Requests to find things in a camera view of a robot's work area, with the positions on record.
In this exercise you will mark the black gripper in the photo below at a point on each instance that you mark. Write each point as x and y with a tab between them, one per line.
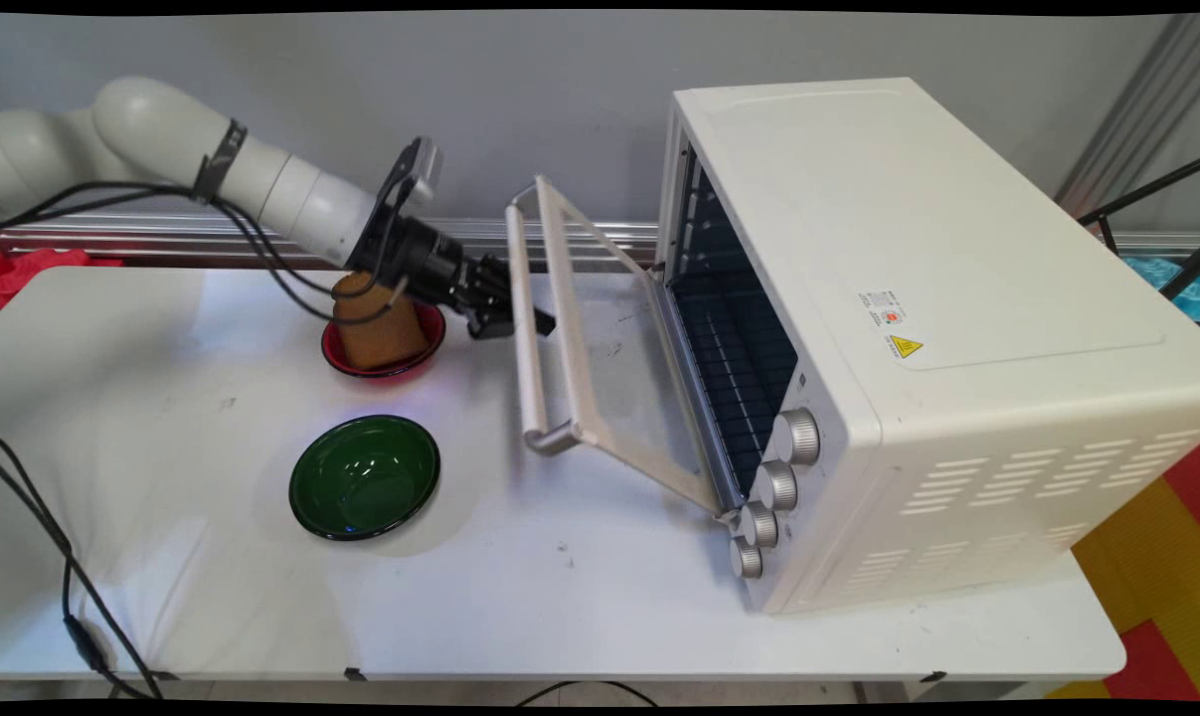
416	259

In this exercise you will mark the white glass oven door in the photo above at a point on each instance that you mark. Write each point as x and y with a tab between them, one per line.
600	358

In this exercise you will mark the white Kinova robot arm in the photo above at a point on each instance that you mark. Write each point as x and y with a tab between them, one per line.
162	129

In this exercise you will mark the red bowl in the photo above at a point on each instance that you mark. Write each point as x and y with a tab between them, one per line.
432	333

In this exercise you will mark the brown toast slice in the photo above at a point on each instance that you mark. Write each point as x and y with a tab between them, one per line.
381	333

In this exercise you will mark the green bowl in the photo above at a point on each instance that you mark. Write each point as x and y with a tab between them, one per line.
365	477

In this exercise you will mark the large silver oven knob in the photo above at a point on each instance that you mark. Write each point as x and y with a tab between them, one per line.
777	484
799	436

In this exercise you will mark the small silver oven knob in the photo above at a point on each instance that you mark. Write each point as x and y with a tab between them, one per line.
760	524
747	557

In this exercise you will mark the white label sticker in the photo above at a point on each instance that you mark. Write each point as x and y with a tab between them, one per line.
882	306

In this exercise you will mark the yellow warning sticker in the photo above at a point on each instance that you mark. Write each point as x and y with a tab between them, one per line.
906	347

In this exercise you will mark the white toaster oven body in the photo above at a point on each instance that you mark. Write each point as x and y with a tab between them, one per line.
957	298

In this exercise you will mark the black metal stand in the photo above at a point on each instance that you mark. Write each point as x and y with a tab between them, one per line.
1146	189

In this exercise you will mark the blue patterned object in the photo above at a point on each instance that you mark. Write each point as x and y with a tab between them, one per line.
1171	283

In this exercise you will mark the aluminium rail behind table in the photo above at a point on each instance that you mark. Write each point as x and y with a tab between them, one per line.
212	244

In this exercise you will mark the aluminium frame post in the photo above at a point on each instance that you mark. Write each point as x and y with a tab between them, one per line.
1136	109

